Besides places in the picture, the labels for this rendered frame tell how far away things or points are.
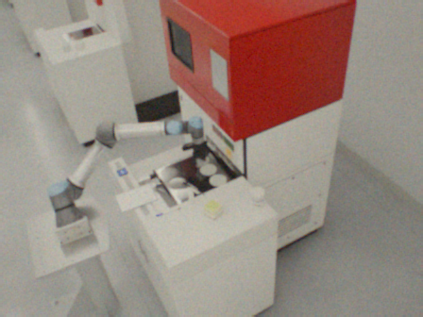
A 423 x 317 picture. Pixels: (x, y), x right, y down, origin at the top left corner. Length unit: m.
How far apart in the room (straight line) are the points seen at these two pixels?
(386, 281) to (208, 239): 1.55
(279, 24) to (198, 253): 1.14
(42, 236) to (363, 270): 2.16
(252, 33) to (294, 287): 1.83
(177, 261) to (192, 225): 0.22
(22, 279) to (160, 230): 1.60
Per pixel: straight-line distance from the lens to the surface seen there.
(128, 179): 2.51
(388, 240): 3.49
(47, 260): 2.45
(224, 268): 2.28
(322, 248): 3.33
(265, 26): 2.01
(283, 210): 2.89
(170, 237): 2.16
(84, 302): 3.06
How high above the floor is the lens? 2.63
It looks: 41 degrees down
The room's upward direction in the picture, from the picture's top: 5 degrees counter-clockwise
